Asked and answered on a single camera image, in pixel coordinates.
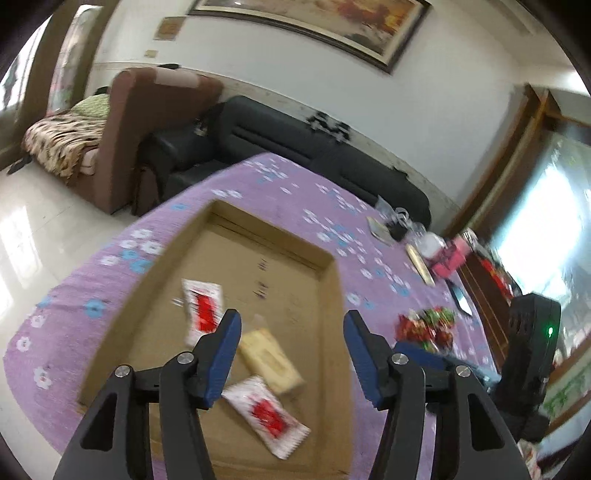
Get black smartphone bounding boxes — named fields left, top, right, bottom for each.
left=448, top=282, right=474, bottom=317

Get pink sleeved bottle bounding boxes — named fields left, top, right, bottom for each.
left=429, top=237, right=472, bottom=280

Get patterned brown blanket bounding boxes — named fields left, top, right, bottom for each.
left=23, top=113, right=105, bottom=178

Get long yellow packet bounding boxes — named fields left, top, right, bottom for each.
left=405, top=244, right=435, bottom=284

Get pile of red green snacks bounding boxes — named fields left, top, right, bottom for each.
left=396, top=307, right=458, bottom=354

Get brown sofa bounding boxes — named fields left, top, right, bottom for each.
left=23, top=67, right=225, bottom=215

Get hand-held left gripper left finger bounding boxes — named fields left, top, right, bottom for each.
left=53, top=309, right=243, bottom=480

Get purple floral tablecloth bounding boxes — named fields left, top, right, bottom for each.
left=2, top=152, right=502, bottom=480

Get floral curtain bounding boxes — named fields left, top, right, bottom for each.
left=48, top=4, right=100, bottom=114

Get clear plastic bag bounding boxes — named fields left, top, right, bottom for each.
left=375, top=195, right=407, bottom=220

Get bright window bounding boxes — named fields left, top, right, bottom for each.
left=489, top=131, right=591, bottom=352

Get wooden cabinet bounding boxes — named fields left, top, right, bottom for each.
left=455, top=251, right=525, bottom=370

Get white red snack packet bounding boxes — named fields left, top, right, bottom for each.
left=222, top=375, right=311, bottom=460
left=181, top=278, right=227, bottom=347

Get red box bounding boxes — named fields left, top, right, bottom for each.
left=480, top=258, right=513, bottom=296

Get brown cardboard box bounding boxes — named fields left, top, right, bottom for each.
left=76, top=199, right=356, bottom=480

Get small wall frame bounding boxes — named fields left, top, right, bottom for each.
left=154, top=16, right=185, bottom=41

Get beige snack packet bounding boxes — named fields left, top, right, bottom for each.
left=238, top=327, right=305, bottom=394

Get wooden window frame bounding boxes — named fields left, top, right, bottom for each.
left=443, top=83, right=561, bottom=236

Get black leather sofa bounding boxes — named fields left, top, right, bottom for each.
left=131, top=95, right=432, bottom=232

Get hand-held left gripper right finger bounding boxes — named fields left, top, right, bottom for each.
left=344, top=309, right=532, bottom=480

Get thin booklet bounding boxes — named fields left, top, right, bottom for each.
left=367, top=216, right=392, bottom=241

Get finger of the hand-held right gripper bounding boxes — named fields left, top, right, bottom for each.
left=394, top=340, right=502, bottom=387

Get green pillow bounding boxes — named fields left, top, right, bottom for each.
left=74, top=95, right=112, bottom=118

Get large framed painting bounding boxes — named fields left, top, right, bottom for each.
left=187, top=0, right=432, bottom=75

